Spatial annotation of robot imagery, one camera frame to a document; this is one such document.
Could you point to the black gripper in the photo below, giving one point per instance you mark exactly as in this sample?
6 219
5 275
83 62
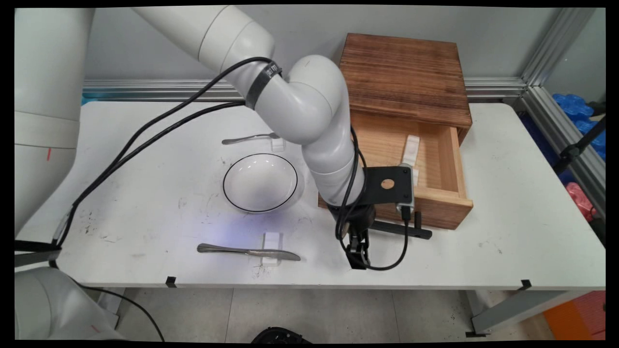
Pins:
355 218

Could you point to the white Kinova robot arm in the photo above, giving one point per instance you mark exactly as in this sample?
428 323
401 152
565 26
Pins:
309 111

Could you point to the small white cutlery rest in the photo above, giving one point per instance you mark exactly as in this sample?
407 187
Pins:
272 239
278 146

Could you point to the white holder block in drawer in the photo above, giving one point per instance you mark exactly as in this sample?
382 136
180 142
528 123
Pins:
411 150

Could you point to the black object on floor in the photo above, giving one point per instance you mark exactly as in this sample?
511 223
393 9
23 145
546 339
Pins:
280 335

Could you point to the silver metal knife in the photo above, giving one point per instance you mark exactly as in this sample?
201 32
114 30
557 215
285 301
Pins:
242 251

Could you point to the white plate with black rim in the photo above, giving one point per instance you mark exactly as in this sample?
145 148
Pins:
260 182

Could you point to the silver metal fork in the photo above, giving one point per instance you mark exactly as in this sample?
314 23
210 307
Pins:
246 139

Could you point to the small black edge clip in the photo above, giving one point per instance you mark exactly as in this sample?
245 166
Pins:
170 282
526 284

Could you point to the grey metal table leg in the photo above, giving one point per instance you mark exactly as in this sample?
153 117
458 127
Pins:
116 304
522 309

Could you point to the red plastic object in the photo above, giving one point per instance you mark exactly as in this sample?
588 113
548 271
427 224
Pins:
580 198

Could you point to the orange box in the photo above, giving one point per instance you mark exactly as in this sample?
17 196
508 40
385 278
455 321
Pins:
580 316

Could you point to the blue plastic bag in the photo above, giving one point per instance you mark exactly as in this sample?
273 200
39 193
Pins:
88 100
575 108

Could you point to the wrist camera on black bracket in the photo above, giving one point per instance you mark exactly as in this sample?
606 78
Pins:
391 186

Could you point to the horizontal aluminium frame rail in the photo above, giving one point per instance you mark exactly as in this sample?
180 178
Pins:
493 88

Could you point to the aluminium frame side rail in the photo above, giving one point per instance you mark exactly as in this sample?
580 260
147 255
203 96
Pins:
566 130

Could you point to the black camera stand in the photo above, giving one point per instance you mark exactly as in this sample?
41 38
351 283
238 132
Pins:
578 147

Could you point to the aluminium frame corner post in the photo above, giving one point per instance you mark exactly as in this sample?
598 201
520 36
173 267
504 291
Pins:
556 46

